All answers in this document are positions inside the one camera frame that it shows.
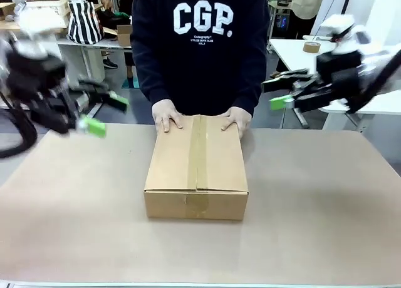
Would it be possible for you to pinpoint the white side table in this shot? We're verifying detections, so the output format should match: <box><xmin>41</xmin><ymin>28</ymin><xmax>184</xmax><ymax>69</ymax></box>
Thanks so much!
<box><xmin>268</xmin><ymin>38</ymin><xmax>401</xmax><ymax>133</ymax></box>

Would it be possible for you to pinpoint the person's left forearm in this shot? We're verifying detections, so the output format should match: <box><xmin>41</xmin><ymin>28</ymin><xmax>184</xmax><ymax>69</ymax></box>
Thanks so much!
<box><xmin>233</xmin><ymin>34</ymin><xmax>271</xmax><ymax>117</ymax></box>

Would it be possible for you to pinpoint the small open cardboard box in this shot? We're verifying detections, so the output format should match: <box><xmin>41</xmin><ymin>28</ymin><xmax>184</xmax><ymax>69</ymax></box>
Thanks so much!
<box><xmin>116</xmin><ymin>24</ymin><xmax>133</xmax><ymax>48</ymax></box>

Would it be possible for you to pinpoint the black bag with green item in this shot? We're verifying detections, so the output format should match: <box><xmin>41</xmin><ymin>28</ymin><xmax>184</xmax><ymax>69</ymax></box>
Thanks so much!
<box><xmin>98</xmin><ymin>8</ymin><xmax>132</xmax><ymax>28</ymax></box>

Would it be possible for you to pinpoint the cardboard box on wooden table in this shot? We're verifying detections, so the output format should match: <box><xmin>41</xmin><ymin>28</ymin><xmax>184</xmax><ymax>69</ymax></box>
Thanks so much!
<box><xmin>0</xmin><ymin>2</ymin><xmax>16</xmax><ymax>21</ymax></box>

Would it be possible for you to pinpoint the brown cardboard shipping box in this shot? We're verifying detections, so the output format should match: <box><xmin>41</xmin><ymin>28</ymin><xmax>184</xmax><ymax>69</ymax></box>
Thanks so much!
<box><xmin>143</xmin><ymin>113</ymin><xmax>250</xmax><ymax>222</ymax></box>

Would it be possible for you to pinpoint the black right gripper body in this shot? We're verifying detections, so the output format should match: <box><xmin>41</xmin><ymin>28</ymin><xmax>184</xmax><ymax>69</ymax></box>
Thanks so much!
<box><xmin>308</xmin><ymin>49</ymin><xmax>378</xmax><ymax>114</ymax></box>

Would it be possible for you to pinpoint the person's left hand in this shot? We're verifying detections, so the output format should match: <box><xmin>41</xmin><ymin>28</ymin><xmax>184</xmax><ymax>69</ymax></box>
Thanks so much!
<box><xmin>221</xmin><ymin>107</ymin><xmax>253</xmax><ymax>139</ymax></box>

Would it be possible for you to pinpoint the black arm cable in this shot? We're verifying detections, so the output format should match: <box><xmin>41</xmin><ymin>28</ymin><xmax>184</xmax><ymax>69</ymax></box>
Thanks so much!
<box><xmin>0</xmin><ymin>90</ymin><xmax>39</xmax><ymax>159</ymax></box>
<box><xmin>346</xmin><ymin>48</ymin><xmax>401</xmax><ymax>115</ymax></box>

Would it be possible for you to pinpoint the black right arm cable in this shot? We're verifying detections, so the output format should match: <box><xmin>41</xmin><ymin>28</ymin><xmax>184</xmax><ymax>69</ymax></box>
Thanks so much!
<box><xmin>346</xmin><ymin>48</ymin><xmax>401</xmax><ymax>115</ymax></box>

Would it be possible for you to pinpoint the brown packing tape roll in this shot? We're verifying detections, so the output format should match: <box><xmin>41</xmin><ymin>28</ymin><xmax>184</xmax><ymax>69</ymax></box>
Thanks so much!
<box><xmin>302</xmin><ymin>41</ymin><xmax>321</xmax><ymax>54</ymax></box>

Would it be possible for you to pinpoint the white background table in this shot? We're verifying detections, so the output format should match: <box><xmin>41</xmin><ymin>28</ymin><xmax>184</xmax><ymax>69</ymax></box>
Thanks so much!
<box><xmin>102</xmin><ymin>45</ymin><xmax>135</xmax><ymax>54</ymax></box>

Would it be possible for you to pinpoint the white table under striped bag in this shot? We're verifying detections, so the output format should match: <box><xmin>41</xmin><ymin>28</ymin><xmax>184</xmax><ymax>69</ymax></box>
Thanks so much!
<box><xmin>56</xmin><ymin>37</ymin><xmax>109</xmax><ymax>118</ymax></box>

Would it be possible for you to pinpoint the person's right forearm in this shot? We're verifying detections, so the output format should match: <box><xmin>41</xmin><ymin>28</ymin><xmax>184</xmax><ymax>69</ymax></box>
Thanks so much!
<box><xmin>130</xmin><ymin>34</ymin><xmax>176</xmax><ymax>106</ymax></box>

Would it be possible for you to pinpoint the black white striped bag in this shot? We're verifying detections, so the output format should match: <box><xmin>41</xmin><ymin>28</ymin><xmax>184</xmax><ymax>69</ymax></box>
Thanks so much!
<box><xmin>66</xmin><ymin>0</ymin><xmax>105</xmax><ymax>46</ymax></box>

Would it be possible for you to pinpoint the background person in beige top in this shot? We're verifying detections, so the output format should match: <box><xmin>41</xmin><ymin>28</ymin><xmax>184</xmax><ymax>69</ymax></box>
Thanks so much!
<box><xmin>289</xmin><ymin>0</ymin><xmax>327</xmax><ymax>40</ymax></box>

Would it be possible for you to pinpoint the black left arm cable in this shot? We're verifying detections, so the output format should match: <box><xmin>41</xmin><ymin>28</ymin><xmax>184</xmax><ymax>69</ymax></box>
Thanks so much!
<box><xmin>0</xmin><ymin>90</ymin><xmax>39</xmax><ymax>159</ymax></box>

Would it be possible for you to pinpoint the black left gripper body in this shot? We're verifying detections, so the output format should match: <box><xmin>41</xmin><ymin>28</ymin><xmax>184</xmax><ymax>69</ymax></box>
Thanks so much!
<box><xmin>0</xmin><ymin>45</ymin><xmax>83</xmax><ymax>135</ymax></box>

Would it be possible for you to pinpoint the wooden crate with white stuff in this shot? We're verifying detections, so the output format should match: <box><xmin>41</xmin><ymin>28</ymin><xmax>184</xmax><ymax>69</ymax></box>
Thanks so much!
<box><xmin>18</xmin><ymin>0</ymin><xmax>70</xmax><ymax>29</ymax></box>

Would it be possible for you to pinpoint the person in navy sweatshirt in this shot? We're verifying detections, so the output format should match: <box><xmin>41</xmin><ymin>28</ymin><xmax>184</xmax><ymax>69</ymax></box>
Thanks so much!
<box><xmin>130</xmin><ymin>0</ymin><xmax>271</xmax><ymax>116</ymax></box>

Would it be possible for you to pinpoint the person's right hand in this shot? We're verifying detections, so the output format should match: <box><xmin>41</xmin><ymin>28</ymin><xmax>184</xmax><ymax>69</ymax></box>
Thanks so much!
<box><xmin>152</xmin><ymin>100</ymin><xmax>184</xmax><ymax>133</ymax></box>

